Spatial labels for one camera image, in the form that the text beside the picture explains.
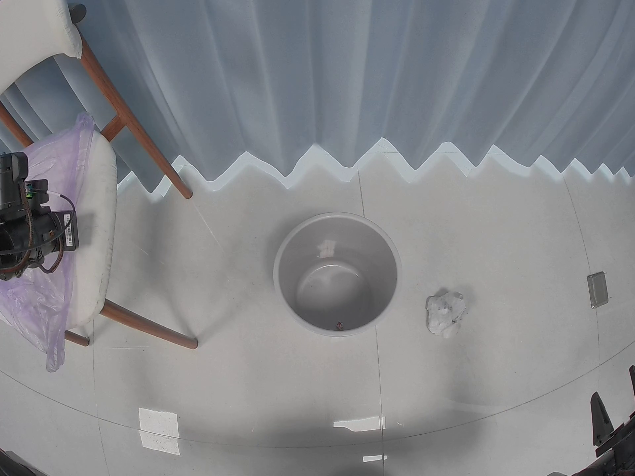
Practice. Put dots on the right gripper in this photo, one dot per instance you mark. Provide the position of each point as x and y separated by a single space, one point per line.
620 437

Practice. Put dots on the white paper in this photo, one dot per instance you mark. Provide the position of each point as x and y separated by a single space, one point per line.
445 313

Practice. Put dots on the purple plastic bag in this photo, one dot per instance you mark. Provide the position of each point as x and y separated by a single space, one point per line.
29 305

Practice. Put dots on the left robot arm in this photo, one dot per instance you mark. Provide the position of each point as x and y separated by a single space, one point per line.
29 238

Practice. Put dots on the white trash bin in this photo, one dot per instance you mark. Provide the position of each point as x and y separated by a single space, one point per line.
337 270

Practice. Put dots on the pale blue curtain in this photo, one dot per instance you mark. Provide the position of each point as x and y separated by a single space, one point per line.
317 67

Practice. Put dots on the white cushioned wooden chair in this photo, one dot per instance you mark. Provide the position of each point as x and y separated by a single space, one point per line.
94 226

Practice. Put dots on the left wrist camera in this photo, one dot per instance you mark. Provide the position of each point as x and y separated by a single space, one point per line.
12 179

